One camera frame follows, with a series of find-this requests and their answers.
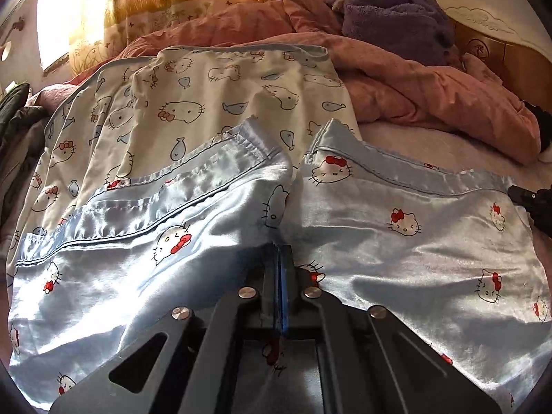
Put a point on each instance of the purple fleece blanket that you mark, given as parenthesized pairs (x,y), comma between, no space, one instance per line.
(388,17)

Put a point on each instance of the light blue cat-print pants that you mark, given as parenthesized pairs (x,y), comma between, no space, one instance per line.
(388,258)

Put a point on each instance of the bright window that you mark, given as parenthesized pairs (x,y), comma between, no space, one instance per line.
(64,17)

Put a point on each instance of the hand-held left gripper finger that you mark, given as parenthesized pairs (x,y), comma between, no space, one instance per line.
(285,293)
(275,284)

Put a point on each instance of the wall lamp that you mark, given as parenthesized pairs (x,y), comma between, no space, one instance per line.
(5,51)

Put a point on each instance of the white cat-print pajama top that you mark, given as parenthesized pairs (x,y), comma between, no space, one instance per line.
(194,95)

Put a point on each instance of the wooden headboard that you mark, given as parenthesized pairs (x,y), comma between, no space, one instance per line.
(500,56)

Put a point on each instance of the black object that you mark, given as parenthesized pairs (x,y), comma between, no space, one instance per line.
(539,118)

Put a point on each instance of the pink quilt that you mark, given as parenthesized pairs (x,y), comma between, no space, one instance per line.
(409,90)

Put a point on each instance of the pile of dark clothes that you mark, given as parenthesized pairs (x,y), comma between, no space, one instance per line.
(17,138)

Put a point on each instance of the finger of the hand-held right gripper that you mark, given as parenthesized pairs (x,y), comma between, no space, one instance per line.
(532,205)

